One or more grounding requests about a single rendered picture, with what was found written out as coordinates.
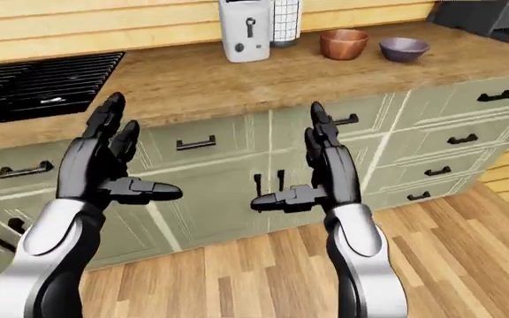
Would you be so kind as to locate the black coffee machine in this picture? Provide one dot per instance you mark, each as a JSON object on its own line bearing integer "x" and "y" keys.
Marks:
{"x": 486, "y": 16}

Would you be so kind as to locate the green kitchen cabinet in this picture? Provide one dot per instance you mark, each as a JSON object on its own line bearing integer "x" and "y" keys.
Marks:
{"x": 245, "y": 159}

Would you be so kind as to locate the brown wooden bowl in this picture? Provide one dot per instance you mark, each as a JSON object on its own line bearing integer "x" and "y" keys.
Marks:
{"x": 343, "y": 44}

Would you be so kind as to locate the paper towel roll holder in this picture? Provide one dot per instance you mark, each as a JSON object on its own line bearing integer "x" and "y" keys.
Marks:
{"x": 285, "y": 23}

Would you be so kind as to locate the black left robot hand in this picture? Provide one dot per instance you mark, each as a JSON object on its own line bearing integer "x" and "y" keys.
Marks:
{"x": 80, "y": 165}

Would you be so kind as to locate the black gas stove grate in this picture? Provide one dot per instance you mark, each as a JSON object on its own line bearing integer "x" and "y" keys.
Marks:
{"x": 38, "y": 86}

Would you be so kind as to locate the purple ceramic bowl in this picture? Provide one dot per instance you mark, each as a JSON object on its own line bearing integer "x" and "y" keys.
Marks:
{"x": 404, "y": 49}

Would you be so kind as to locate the white kitchen appliance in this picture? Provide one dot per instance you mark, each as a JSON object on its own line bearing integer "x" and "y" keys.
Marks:
{"x": 245, "y": 30}

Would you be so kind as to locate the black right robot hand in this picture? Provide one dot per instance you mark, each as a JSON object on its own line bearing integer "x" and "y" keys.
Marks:
{"x": 340, "y": 172}

